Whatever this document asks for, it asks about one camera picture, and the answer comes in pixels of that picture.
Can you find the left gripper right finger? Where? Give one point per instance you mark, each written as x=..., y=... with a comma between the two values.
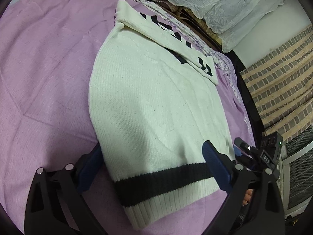
x=253, y=203

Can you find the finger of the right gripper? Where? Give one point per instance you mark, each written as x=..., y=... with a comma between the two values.
x=238, y=152

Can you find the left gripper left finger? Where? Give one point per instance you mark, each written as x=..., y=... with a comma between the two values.
x=55, y=204

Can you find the white black-striped knit sweater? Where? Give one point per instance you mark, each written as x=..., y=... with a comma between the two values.
x=153, y=102

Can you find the person's right hand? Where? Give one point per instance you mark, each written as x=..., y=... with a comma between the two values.
x=247, y=197

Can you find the white radiator heater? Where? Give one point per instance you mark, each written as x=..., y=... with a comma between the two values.
x=296, y=174

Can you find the beige brick-pattern curtain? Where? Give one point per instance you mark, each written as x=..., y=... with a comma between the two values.
x=280, y=85

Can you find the purple bed sheet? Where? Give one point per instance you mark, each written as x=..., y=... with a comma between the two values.
x=48, y=48

